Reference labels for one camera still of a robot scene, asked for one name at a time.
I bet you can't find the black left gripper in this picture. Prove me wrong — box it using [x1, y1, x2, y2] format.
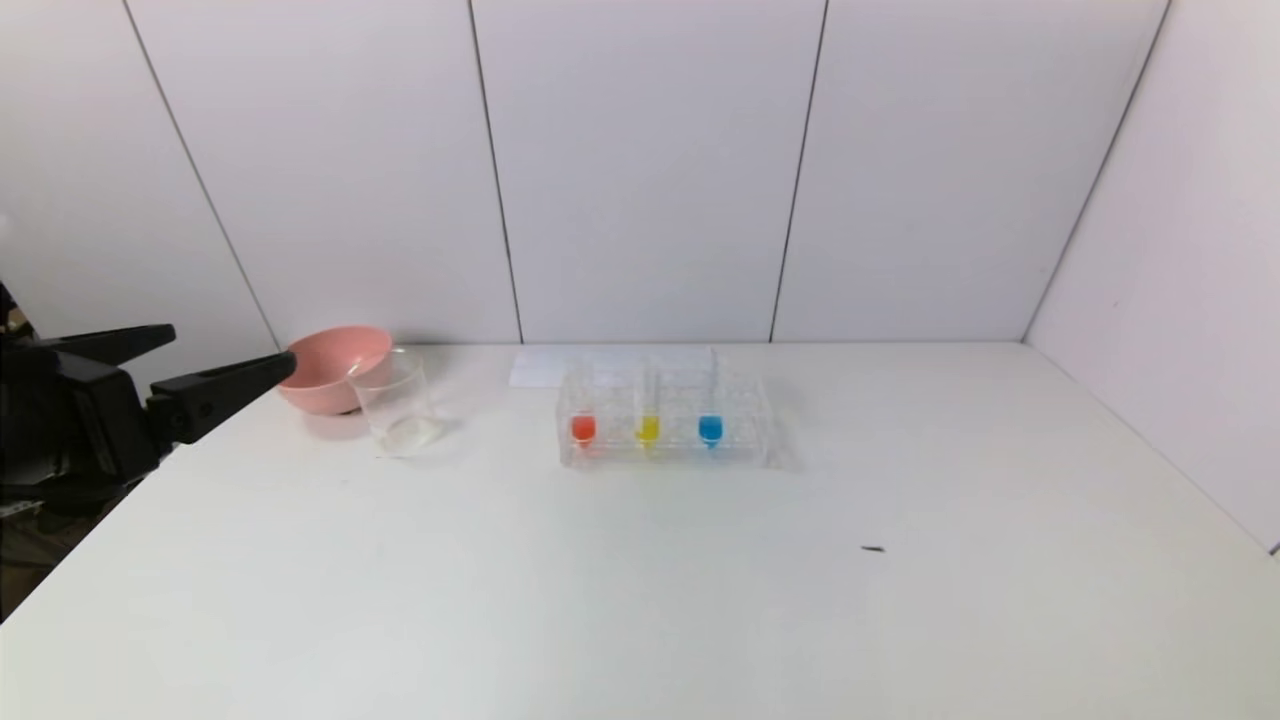
[0, 323, 298, 489]

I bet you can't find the test tube with red pigment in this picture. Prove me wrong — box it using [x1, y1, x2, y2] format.
[569, 357, 600, 449]

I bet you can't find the clear glass beaker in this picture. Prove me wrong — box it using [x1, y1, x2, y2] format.
[346, 347, 442, 459]

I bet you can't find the test tube with yellow pigment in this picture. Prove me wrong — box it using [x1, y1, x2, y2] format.
[632, 355, 663, 449]

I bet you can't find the test tube with blue pigment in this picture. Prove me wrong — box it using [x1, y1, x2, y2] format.
[697, 347, 726, 450]

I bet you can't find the clear acrylic test tube rack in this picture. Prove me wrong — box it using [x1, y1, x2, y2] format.
[556, 366, 774, 470]

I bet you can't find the pink plastic bowl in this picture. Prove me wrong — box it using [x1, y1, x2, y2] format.
[276, 326, 394, 416]

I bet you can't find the white paper sheet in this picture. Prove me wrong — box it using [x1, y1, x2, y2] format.
[509, 345, 717, 390]

